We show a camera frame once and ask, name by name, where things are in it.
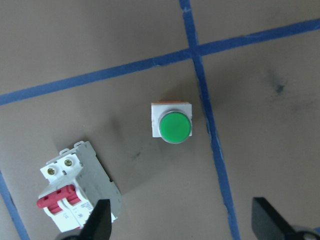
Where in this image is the green push button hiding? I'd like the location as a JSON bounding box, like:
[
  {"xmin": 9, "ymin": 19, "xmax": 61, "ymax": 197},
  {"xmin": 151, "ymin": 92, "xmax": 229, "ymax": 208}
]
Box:
[{"xmin": 150, "ymin": 100, "xmax": 194, "ymax": 146}]

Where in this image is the white circuit breaker red switch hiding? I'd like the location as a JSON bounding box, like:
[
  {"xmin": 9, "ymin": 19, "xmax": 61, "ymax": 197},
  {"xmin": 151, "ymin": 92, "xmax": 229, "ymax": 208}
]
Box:
[{"xmin": 36, "ymin": 140, "xmax": 123, "ymax": 233}]

